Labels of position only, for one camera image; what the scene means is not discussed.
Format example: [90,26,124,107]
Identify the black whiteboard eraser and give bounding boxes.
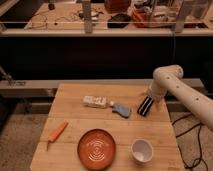
[137,96,154,117]

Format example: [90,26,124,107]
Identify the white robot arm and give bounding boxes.
[147,65,213,132]

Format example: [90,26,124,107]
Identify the orange ceramic plate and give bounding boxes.
[77,129,116,171]

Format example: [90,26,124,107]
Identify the white ceramic cup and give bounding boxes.
[131,139,154,164]

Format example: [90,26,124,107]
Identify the black bowl on bench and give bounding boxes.
[107,13,131,28]

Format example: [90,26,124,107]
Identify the orange container on bench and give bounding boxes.
[132,9,150,28]

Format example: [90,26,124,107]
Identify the red box on bench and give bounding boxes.
[104,0,131,13]

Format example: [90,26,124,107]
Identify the orange handled knife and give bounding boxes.
[47,122,68,148]

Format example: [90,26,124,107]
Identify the black floor cables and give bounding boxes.
[171,111,210,171]

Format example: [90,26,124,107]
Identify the metal post left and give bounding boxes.
[82,0,93,34]

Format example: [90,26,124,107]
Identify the metal post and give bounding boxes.
[174,0,193,33]
[82,0,93,34]

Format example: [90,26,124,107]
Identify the metal post right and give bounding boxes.
[174,0,193,33]

